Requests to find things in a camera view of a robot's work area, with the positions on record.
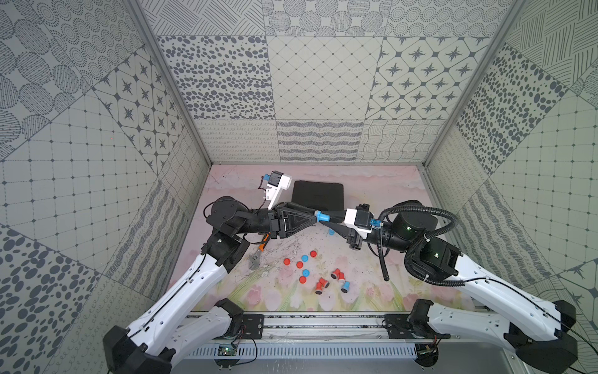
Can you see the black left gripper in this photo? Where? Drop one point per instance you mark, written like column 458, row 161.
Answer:
column 279, row 220

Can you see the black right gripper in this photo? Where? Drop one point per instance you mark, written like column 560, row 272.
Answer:
column 354, row 238

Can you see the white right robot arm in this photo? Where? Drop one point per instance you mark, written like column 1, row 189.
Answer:
column 538, row 331

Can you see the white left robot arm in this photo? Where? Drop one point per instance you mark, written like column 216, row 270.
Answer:
column 160, row 339

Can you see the black plastic tool case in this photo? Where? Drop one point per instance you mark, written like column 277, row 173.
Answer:
column 324, row 196

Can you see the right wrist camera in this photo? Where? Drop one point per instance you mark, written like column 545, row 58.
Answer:
column 359, row 220

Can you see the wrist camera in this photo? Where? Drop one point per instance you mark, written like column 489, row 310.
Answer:
column 276, row 183
column 359, row 220

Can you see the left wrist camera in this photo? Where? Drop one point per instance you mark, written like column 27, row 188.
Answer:
column 276, row 183

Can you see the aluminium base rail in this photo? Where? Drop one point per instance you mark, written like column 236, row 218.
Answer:
column 352, row 336

